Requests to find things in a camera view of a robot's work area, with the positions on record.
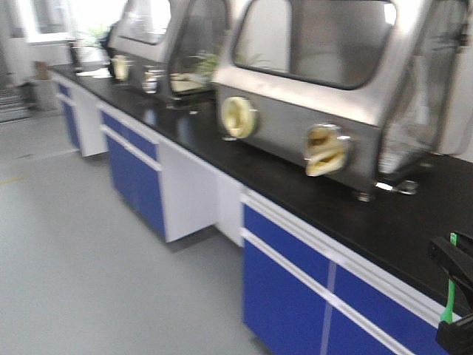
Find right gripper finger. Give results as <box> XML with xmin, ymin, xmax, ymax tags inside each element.
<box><xmin>435</xmin><ymin>314</ymin><xmax>472</xmax><ymax>355</ymax></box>
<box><xmin>428</xmin><ymin>231</ymin><xmax>472</xmax><ymax>296</ymax></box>

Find steel glove box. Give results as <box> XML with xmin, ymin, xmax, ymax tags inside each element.
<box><xmin>109</xmin><ymin>1</ymin><xmax>232</xmax><ymax>101</ymax></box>
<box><xmin>213</xmin><ymin>1</ymin><xmax>472</xmax><ymax>200</ymax></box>

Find near steel glove box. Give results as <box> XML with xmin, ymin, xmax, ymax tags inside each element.
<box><xmin>213</xmin><ymin>1</ymin><xmax>472</xmax><ymax>200</ymax></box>

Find blue white lab bench cabinets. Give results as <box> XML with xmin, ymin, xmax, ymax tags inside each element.
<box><xmin>51</xmin><ymin>64</ymin><xmax>472</xmax><ymax>354</ymax></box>

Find far steel glove box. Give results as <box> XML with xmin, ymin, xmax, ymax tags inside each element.
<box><xmin>109</xmin><ymin>1</ymin><xmax>232</xmax><ymax>101</ymax></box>

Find green plastic spoon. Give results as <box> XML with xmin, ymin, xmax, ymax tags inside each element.
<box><xmin>440</xmin><ymin>232</ymin><xmax>457</xmax><ymax>323</ymax></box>

